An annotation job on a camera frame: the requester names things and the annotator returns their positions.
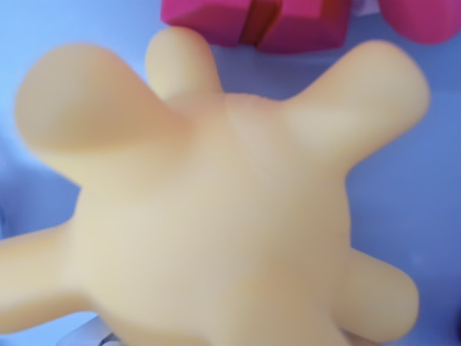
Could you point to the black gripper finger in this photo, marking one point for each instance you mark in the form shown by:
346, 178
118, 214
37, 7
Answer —
86, 331

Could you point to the yellow spiky rubber ball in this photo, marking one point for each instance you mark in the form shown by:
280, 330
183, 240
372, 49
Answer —
216, 216

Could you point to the small red grooved block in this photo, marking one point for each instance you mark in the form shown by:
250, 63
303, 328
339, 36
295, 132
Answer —
288, 25

